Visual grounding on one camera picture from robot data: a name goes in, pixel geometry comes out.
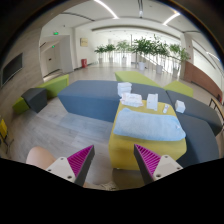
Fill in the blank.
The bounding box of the green bench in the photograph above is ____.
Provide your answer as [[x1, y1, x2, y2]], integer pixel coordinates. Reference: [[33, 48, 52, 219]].
[[115, 71, 160, 87], [12, 74, 69, 114]]

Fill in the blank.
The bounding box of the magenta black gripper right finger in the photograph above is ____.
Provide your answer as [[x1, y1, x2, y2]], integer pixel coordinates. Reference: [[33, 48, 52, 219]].
[[134, 144, 182, 185]]

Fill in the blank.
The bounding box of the large potted plant centre-right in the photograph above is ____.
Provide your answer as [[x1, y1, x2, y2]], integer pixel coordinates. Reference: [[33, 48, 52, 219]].
[[131, 38, 154, 71]]

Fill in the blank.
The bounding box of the blue-grey curved sofa section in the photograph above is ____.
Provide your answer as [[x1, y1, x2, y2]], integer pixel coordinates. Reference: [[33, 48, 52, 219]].
[[167, 90, 222, 167]]

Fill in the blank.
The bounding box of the small white bottle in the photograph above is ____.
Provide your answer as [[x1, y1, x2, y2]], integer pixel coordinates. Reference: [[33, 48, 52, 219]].
[[163, 104, 169, 114]]

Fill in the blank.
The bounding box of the beige round stool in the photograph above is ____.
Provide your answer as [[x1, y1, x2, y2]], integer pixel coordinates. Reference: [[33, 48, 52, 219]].
[[26, 146, 56, 170]]

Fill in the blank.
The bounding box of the green bench centre back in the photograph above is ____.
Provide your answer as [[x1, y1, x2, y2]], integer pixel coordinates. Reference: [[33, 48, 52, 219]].
[[115, 71, 160, 87]]

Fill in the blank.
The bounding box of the light blue towel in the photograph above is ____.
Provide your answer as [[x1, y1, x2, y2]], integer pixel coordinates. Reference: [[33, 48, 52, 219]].
[[113, 108, 186, 141]]

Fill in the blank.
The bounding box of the large blue-grey sofa bench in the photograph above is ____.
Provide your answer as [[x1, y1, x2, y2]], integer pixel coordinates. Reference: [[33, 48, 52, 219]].
[[57, 79, 167, 123]]

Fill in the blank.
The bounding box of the green ottoman right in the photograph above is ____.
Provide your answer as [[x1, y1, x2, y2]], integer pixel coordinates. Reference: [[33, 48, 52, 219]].
[[164, 80, 193, 97]]

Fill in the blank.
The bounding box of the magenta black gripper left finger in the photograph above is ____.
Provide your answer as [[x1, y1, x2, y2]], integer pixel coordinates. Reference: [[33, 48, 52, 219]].
[[47, 145, 95, 186]]

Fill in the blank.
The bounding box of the yellow wall poster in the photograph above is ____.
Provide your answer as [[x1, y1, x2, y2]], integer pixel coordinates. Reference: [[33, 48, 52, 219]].
[[80, 38, 88, 47]]

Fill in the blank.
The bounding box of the wall-mounted black television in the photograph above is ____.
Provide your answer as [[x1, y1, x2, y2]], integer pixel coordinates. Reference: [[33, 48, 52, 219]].
[[2, 53, 23, 84]]

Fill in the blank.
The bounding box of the potted plant far left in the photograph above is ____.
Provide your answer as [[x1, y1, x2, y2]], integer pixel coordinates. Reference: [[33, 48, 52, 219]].
[[94, 45, 106, 64]]

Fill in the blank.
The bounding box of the potted plant centre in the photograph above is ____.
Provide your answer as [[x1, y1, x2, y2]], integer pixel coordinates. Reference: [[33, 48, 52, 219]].
[[116, 40, 130, 65]]

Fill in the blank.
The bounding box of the potted plant far right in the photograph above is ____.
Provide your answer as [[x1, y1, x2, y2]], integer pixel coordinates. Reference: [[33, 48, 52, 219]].
[[169, 44, 190, 78]]

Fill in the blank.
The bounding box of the white paper bag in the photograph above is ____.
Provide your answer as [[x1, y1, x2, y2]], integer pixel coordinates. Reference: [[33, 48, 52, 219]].
[[147, 94, 158, 111]]

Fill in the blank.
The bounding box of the red trash bin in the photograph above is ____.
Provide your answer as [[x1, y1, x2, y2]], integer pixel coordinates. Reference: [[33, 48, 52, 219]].
[[81, 59, 87, 68]]

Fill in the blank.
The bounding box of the white tissue box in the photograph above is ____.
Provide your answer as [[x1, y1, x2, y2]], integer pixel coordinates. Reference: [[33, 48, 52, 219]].
[[175, 100, 186, 113]]

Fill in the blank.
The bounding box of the yellow chair left edge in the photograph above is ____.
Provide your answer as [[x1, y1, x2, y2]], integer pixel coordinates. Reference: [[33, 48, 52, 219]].
[[0, 119, 14, 152]]

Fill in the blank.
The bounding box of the green bench left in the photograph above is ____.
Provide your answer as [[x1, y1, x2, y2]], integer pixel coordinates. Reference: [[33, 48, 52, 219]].
[[12, 74, 69, 114]]

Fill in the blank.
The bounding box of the yellow ottoman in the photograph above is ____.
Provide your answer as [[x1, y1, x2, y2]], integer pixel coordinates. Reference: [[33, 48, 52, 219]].
[[108, 100, 187, 170]]

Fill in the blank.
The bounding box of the folded white towel stack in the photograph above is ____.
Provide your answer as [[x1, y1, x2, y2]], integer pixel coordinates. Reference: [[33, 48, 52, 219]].
[[117, 82, 132, 96]]

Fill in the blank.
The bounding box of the dark grey ottoman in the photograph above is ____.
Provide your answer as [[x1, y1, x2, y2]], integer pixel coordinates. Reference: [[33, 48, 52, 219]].
[[22, 88, 47, 113]]

